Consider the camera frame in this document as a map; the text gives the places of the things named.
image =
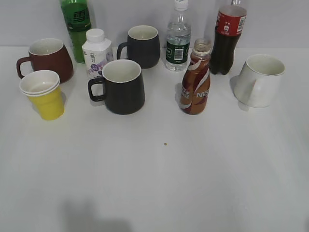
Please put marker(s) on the brown coffee drink bottle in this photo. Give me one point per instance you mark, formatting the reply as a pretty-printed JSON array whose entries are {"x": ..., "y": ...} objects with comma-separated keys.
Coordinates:
[{"x": 196, "y": 81}]

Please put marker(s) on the yellow paper cup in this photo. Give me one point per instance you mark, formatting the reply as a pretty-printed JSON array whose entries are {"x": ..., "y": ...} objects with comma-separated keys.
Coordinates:
[{"x": 43, "y": 90}]

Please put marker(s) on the black front ceramic mug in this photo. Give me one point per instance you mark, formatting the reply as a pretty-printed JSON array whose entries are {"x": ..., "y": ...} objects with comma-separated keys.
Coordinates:
[{"x": 121, "y": 87}]

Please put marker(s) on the black ceramic mug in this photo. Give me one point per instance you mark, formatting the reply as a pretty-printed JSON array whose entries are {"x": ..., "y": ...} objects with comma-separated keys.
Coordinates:
[
  {"x": 142, "y": 45},
  {"x": 121, "y": 87}
]

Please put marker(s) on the black rear ceramic mug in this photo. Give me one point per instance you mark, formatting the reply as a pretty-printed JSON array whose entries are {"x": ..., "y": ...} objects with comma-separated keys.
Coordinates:
[{"x": 142, "y": 45}]

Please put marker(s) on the clear water bottle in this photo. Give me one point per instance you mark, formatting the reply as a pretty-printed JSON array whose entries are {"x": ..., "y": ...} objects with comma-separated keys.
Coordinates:
[{"x": 178, "y": 37}]

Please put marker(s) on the white milk carton bottle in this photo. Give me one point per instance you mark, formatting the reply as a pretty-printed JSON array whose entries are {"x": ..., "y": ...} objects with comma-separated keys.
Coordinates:
[{"x": 97, "y": 52}]

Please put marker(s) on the white ceramic mug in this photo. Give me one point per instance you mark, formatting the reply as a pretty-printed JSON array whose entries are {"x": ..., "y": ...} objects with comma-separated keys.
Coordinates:
[{"x": 259, "y": 80}]

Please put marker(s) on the cola bottle red label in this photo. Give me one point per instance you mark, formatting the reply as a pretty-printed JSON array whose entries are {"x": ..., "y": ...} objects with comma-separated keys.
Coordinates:
[{"x": 228, "y": 29}]

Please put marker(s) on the dark red ceramic mug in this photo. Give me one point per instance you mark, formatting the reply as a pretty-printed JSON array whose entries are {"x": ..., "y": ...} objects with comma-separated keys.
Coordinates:
[{"x": 48, "y": 54}]

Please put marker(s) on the green drink bottle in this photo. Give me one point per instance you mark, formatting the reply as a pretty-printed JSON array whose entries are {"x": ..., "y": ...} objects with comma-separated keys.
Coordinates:
[{"x": 77, "y": 20}]

